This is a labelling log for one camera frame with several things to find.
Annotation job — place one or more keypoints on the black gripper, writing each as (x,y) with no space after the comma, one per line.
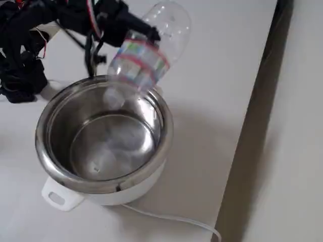
(138,23)

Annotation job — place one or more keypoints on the clear plastic water bottle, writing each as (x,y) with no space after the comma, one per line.
(151,65)

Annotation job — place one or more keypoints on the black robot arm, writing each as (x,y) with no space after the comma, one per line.
(22,63)

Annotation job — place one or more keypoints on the white electric cooking pot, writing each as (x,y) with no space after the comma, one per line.
(141,186)

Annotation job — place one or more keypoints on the stainless steel inner pot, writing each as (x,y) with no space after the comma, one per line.
(113,151)

